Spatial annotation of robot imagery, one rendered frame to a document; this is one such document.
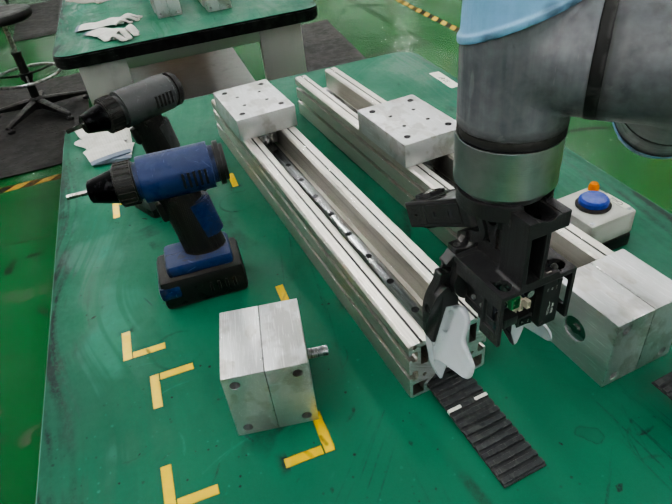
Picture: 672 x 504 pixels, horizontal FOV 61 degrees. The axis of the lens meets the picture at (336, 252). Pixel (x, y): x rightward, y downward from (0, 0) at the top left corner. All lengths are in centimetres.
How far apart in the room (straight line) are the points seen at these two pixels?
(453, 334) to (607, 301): 21
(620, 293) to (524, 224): 28
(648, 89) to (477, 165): 11
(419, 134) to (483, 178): 51
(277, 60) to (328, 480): 186
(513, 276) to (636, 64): 17
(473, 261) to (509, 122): 13
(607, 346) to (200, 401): 46
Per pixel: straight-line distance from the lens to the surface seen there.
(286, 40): 227
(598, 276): 69
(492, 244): 46
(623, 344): 67
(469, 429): 64
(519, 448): 63
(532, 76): 37
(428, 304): 50
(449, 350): 52
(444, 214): 49
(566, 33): 36
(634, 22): 37
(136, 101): 98
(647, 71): 36
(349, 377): 69
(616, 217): 86
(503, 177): 40
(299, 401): 63
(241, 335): 63
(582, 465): 64
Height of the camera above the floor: 131
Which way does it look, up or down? 37 degrees down
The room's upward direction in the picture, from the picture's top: 7 degrees counter-clockwise
